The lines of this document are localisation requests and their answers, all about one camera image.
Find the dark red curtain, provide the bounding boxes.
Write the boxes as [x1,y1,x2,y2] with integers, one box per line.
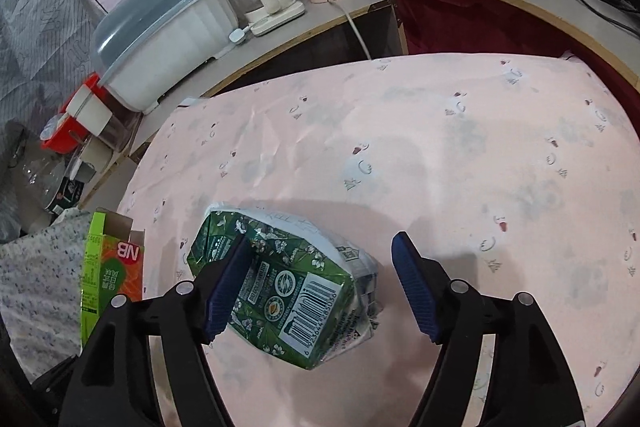
[360,0,640,88]

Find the wooden cabinet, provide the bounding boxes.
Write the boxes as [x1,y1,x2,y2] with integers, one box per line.
[127,0,408,158]

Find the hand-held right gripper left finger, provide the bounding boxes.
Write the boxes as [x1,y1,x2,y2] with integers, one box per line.
[59,234,253,427]

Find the grey quilt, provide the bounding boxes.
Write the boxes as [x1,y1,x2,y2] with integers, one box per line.
[0,0,108,128]

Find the white dish rack grey lid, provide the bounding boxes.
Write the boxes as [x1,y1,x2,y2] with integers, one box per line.
[91,0,238,112]

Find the red plastic basin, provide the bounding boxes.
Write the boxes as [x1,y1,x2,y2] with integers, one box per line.
[40,73,108,152]

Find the white-lidded glass jar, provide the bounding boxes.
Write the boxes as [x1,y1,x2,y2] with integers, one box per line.
[65,88,138,152]

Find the white power cable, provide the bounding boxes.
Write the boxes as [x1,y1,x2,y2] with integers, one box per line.
[327,0,373,60]

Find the green floral drink carton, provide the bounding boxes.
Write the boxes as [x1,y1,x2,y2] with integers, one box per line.
[186,206,386,370]

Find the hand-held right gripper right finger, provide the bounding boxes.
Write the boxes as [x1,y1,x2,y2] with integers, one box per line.
[391,231,585,427]

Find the black power cable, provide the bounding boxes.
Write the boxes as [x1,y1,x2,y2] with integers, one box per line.
[566,0,640,38]

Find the floral bedding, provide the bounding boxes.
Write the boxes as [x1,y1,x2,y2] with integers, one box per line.
[0,207,101,383]

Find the green and orange box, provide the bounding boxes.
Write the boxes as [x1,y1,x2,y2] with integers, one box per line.
[80,207,147,350]

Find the pink printed tablecloth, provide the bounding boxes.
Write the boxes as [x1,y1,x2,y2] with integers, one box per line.
[117,52,640,427]

